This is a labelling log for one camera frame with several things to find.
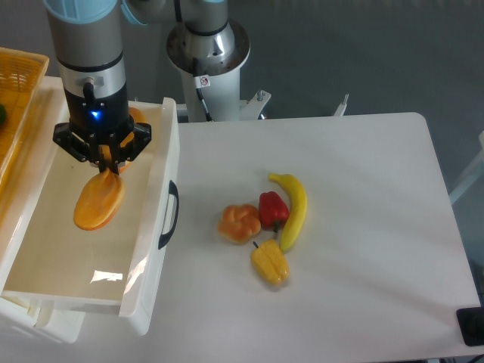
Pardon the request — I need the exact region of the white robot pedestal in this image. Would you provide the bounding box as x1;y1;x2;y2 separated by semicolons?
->
166;20;271;123

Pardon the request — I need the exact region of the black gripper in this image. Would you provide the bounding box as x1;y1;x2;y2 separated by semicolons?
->
53;85;152;175

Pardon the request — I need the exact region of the black device at table edge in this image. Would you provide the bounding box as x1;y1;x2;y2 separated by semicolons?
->
456;307;484;346

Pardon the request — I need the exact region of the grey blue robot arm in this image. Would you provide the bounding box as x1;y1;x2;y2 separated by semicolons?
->
45;1;247;172

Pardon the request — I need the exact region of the white frame at right edge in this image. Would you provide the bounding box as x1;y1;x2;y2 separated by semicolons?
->
449;132;483;204

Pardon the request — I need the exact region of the yellow bell pepper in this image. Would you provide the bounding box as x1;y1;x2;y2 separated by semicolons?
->
250;239;290;286

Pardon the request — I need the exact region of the yellow plastic basket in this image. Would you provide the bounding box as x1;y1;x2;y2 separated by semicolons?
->
1;48;49;189

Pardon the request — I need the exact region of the yellow banana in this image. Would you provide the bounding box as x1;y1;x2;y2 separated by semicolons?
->
268;173;308;253

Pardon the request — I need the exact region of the white table leg bracket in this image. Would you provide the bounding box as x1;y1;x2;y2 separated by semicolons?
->
334;94;349;116

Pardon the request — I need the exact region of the red bell pepper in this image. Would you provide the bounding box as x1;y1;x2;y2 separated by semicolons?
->
259;191;290;232

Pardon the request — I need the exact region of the white drawer cabinet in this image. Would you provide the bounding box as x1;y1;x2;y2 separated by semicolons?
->
1;76;85;343

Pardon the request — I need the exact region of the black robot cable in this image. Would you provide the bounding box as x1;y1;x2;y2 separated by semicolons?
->
192;56;215;123

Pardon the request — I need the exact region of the round knotted bread roll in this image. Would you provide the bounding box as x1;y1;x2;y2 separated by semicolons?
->
217;203;262;245

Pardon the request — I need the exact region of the open upper white drawer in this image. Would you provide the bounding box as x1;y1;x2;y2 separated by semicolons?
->
1;98;180;335

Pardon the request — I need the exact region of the black drawer handle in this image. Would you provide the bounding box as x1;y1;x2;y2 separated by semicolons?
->
157;180;180;250

